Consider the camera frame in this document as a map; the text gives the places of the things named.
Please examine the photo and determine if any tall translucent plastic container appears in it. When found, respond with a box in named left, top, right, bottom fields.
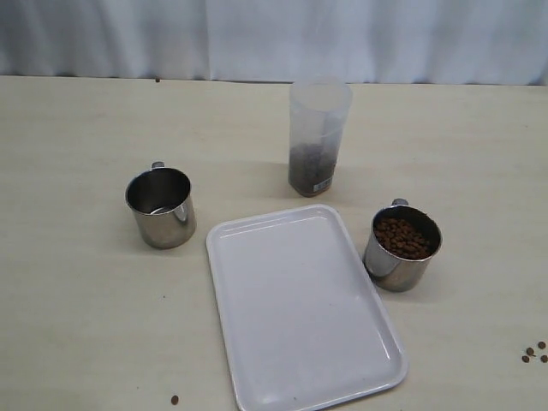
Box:
left=288, top=76, right=353, bottom=197

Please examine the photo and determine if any white plastic tray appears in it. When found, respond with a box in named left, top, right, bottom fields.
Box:
left=206, top=204, right=408, bottom=410

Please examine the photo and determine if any right steel mug with kibble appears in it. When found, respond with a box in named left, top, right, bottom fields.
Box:
left=362, top=198, right=442, bottom=292

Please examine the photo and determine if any white curtain backdrop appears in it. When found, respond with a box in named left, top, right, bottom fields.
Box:
left=1, top=1, right=547, bottom=85

